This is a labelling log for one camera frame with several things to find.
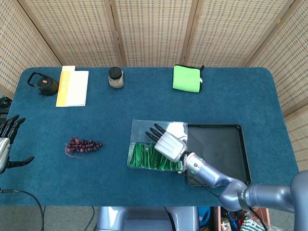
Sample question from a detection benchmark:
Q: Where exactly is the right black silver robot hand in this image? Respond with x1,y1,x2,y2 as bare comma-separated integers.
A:
144,123,188,162

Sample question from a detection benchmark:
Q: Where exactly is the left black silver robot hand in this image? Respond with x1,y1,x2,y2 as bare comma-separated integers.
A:
0,115,35,174

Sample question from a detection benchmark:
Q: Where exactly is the clear box with green contents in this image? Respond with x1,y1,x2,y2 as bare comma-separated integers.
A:
127,119,189,172

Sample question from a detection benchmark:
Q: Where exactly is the black equipment beside table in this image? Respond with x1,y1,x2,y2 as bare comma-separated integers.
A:
0,95,12,115

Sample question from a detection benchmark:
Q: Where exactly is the black plastic tray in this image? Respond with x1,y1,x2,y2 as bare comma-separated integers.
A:
185,123,252,187

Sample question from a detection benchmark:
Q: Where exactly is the blue carpet table cover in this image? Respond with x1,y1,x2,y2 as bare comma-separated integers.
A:
0,66,304,207

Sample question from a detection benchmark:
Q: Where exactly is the green folded microfibre cloth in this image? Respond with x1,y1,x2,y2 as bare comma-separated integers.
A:
172,64,205,94

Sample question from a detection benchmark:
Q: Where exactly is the black cast iron teapot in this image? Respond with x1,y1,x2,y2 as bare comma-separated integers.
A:
27,72,60,97

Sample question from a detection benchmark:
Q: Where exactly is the blue-grey robot torso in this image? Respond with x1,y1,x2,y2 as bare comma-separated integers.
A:
96,206,200,231

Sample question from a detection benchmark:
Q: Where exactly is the red grapes bunch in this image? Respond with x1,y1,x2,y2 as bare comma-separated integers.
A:
64,137,103,159

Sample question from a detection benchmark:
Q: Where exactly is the glass jar with black lid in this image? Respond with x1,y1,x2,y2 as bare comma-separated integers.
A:
108,66,126,89

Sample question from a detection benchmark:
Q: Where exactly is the yellow and white booklet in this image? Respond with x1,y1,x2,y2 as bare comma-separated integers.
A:
55,70,90,107

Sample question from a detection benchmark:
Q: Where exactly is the woven folding screen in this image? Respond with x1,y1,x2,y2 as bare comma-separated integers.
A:
0,0,308,174

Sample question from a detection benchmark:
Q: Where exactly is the black floor cable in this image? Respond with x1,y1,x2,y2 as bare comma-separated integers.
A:
0,189,46,231
89,206,96,231

